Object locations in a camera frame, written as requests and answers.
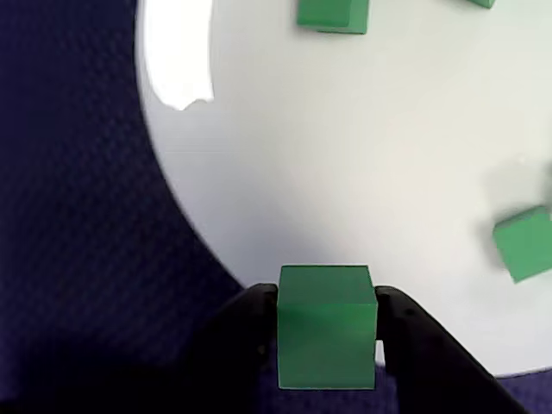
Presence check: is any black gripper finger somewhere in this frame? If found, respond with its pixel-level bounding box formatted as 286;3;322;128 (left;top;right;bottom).
141;284;279;414
375;285;534;414

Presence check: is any white round plate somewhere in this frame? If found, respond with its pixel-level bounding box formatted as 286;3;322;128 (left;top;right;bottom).
134;0;552;380

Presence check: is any blue woven cloth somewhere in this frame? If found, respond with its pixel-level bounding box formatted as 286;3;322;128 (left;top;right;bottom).
0;0;552;414

